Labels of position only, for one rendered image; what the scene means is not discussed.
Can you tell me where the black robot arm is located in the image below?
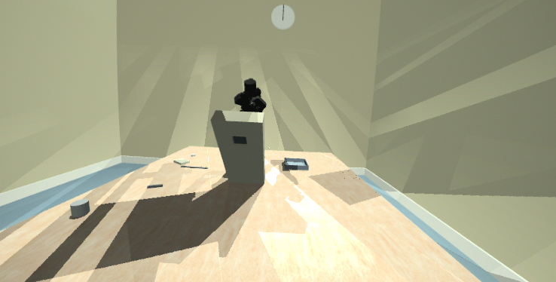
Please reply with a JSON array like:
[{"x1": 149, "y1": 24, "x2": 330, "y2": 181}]
[{"x1": 234, "y1": 78, "x2": 263, "y2": 112}]

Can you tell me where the grey cylinder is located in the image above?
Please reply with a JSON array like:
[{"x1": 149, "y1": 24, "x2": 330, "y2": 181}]
[{"x1": 70, "y1": 199, "x2": 90, "y2": 217}]

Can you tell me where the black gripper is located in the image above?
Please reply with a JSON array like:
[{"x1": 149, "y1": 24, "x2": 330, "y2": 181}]
[{"x1": 239, "y1": 96, "x2": 267, "y2": 112}]

